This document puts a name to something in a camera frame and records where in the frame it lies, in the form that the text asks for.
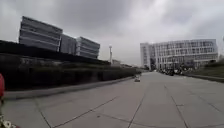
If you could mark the pale pole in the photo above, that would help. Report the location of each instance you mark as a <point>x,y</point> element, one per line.
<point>110,55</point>

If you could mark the grey striped low building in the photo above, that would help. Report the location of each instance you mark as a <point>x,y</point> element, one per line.
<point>88,48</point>

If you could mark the dark glass building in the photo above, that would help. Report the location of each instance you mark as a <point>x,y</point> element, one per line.
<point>68,45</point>

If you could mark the grey stone kerb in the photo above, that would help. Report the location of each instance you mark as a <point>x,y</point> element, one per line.
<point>63,88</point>

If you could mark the row of parked two-wheelers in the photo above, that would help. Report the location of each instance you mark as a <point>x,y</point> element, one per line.
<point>170,71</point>

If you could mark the grey paved plaza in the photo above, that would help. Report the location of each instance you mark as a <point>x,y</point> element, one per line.
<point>156,103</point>

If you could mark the dark trimmed hedge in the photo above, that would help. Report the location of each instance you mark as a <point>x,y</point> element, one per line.
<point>50,75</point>

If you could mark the white glass-fronted building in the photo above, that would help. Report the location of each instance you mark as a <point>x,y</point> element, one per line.
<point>183,51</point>

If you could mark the grey kerb beside grass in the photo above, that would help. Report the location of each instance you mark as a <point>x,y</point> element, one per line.
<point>206,78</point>

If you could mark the grass slope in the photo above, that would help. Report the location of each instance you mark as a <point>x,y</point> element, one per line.
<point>210,71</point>

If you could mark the robot's own part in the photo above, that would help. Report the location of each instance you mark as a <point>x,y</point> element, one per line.
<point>1,86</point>

